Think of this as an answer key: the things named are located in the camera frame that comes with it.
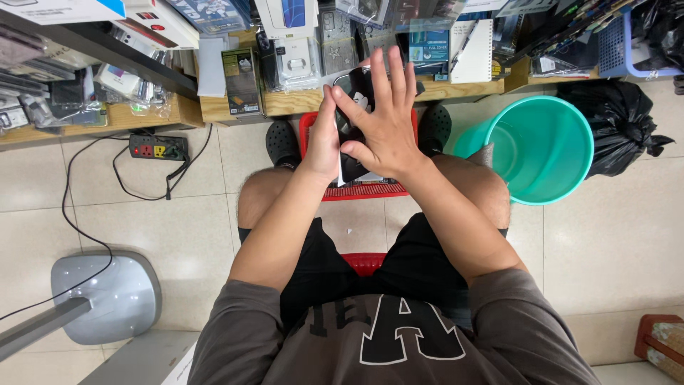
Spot person's left hand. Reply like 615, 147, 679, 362
301, 84, 343, 186

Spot person's right hand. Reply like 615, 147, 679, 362
330, 45, 431, 181

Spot black phone with white print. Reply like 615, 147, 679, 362
332, 67, 385, 184

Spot black clog shoe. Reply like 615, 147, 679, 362
417, 104, 453, 159
265, 120, 302, 171

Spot wooden shelf with phone accessories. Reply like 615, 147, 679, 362
198, 0, 639, 127

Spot red plastic stool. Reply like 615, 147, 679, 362
299, 108, 421, 202

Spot clear phone case packet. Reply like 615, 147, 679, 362
274, 36, 322, 93

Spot blue product box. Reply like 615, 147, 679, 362
408, 29, 451, 77

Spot silver star phone case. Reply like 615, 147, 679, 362
320, 10, 360, 77

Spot black and green product box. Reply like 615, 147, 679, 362
221, 47, 265, 118

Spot white spiral notebook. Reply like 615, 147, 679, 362
449, 19, 494, 84

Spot red plastic seat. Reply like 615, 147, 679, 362
341, 252, 389, 277

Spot black shorts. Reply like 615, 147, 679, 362
238, 212, 509, 332

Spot teal plastic bucket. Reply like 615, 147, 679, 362
452, 95, 595, 206

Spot dark green power strip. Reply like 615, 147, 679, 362
128, 133, 190, 161

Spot grey printed shirt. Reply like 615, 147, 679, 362
187, 267, 603, 385

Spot black garbage bag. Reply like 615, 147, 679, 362
556, 78, 676, 180

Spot blue plastic basket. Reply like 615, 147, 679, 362
597, 7, 684, 79

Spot grey fan base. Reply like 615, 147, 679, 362
50, 250, 162, 346

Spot black shelf with case packets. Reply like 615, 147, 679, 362
0, 0, 205, 152

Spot grey flat box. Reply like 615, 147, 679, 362
78, 329, 201, 385

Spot shiny black plastic bag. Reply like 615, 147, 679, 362
629, 0, 684, 61

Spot grey fan pole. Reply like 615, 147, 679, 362
0, 297, 93, 363

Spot brown wooden woven stool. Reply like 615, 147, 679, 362
634, 313, 684, 384

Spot long black power cable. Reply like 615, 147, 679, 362
0, 134, 132, 323

